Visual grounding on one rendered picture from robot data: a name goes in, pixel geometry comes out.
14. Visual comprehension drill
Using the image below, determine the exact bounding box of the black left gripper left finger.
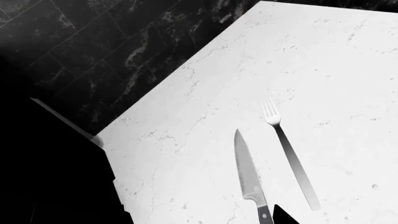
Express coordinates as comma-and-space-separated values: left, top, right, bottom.
93, 150, 135, 224

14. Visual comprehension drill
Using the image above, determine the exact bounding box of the steel knife with dark handle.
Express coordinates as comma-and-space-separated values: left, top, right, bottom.
233, 128, 275, 224

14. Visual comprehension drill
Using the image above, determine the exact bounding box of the silver metal fork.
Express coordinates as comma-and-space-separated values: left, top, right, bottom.
261, 98, 322, 212

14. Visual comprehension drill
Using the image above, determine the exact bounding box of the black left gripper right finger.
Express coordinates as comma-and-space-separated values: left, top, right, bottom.
272, 203, 300, 224

